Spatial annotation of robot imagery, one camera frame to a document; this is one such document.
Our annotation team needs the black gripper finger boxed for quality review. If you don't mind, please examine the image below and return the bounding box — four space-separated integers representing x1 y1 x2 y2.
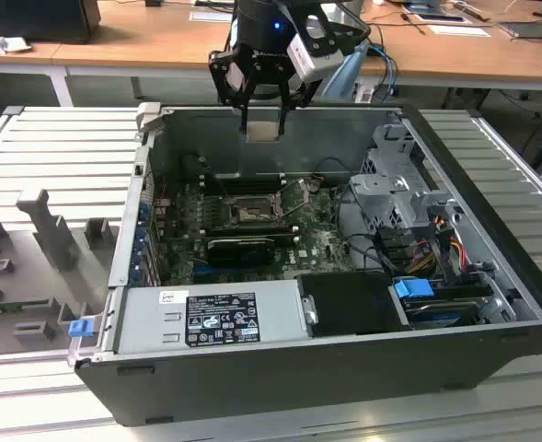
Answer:
209 55 256 134
277 81 320 138

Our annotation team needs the square CPU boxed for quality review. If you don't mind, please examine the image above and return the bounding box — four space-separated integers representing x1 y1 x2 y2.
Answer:
245 120 282 144

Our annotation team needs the black RAM slot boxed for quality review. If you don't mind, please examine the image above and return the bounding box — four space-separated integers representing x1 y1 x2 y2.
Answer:
201 219 302 243
208 172 285 194

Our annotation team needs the CPU socket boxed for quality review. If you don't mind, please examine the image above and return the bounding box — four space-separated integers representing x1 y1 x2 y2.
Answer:
226 192 283 227

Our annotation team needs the white paper sheet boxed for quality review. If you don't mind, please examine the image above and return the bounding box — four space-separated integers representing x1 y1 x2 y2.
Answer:
190 9 235 23
429 22 492 38

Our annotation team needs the wooden desk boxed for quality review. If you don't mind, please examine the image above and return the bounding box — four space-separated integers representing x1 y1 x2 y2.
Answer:
52 0 542 93
0 27 110 107

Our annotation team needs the silver metal drive cage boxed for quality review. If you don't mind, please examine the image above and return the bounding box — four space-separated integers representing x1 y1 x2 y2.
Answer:
348 122 465 231

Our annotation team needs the black graphics card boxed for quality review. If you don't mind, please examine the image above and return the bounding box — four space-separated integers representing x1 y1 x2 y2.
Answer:
205 237 276 267

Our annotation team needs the green motherboard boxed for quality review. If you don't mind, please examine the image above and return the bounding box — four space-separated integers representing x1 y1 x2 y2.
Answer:
153 177 382 285

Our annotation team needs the black power supply label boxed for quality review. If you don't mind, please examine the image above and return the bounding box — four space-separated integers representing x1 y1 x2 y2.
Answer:
185 291 261 347

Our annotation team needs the blue disk carrier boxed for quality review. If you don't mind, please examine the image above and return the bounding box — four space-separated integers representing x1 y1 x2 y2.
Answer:
392 277 437 308

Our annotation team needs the black computer tower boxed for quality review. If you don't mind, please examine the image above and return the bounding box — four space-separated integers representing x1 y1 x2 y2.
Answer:
0 0 101 45

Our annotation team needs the grey power supply unit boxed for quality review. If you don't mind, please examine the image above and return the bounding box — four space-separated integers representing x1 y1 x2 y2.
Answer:
113 279 320 354

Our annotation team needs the grey parts rack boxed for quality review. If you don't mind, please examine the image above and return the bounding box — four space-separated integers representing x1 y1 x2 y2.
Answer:
0 188 120 358

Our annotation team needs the hard disk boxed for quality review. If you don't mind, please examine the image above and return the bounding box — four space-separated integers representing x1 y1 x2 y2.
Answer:
401 297 483 329

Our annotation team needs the crumpled white paper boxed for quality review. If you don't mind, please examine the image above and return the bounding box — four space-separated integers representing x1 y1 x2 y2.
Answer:
0 25 32 54

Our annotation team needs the black open PC case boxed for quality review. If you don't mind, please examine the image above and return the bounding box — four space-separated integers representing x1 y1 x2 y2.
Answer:
67 103 542 427

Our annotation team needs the dark notebook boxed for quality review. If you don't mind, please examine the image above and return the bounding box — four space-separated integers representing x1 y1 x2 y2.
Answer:
500 20 542 41

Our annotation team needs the blue plastic case latch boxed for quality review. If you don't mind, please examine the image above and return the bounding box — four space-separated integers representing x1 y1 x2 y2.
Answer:
67 319 92 340

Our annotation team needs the green RAM stick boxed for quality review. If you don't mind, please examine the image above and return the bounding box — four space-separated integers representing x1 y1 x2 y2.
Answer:
0 299 51 310

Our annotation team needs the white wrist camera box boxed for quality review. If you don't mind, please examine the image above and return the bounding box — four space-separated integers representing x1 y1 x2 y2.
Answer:
286 16 345 80

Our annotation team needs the grey case latch handle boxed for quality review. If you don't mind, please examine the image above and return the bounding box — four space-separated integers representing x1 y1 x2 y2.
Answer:
135 101 162 137

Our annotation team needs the black wire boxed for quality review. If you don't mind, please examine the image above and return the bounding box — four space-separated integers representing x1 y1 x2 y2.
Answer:
316 157 391 277

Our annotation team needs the blue cable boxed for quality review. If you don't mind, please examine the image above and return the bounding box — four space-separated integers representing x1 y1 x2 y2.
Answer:
375 45 398 100

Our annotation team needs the coloured power wire bundle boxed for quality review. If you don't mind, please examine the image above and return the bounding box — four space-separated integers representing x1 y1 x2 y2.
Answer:
408 229 469 277

